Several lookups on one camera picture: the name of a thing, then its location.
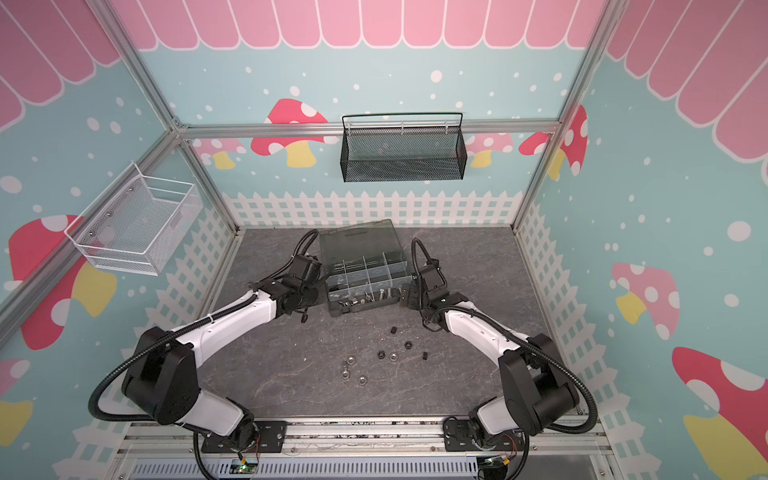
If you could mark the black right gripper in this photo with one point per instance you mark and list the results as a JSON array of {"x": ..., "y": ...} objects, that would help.
[{"x": 417, "y": 294}]

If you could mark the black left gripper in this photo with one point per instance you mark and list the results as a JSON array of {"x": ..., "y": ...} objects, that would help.
[{"x": 318, "y": 280}]

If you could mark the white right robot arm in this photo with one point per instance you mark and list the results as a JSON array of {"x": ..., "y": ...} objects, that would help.
[{"x": 537, "y": 389}]

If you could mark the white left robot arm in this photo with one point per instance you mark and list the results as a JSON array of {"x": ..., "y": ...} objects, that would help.
[{"x": 164, "y": 383}]

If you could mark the green transparent compartment organizer box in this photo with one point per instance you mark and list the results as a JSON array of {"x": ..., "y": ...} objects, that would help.
[{"x": 366, "y": 267}]

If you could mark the black wire mesh basket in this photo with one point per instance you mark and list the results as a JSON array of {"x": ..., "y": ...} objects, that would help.
[{"x": 402, "y": 147}]

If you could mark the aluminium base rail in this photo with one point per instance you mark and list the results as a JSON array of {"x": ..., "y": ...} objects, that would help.
[{"x": 359, "y": 448}]

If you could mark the white wire mesh basket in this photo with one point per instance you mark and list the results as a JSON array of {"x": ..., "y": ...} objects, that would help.
[{"x": 136, "y": 228}]

